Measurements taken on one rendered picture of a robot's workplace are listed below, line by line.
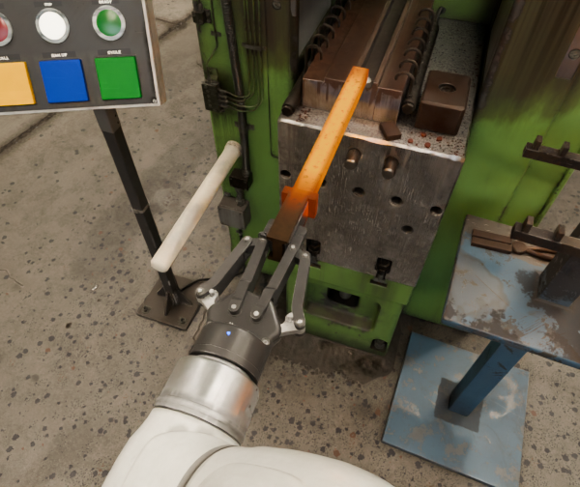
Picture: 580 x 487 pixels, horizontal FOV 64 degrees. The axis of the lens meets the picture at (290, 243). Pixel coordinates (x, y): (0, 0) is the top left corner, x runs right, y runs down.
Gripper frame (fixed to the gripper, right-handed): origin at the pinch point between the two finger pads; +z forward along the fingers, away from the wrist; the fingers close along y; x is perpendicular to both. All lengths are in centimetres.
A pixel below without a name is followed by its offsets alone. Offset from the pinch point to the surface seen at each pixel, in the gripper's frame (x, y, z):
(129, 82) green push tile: -6, -42, 28
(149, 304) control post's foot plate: -106, -66, 29
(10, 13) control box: 4, -62, 27
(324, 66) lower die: -9, -10, 49
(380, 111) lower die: -13.0, 3.9, 43.8
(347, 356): -106, 9, 34
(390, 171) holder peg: -18.7, 8.9, 33.8
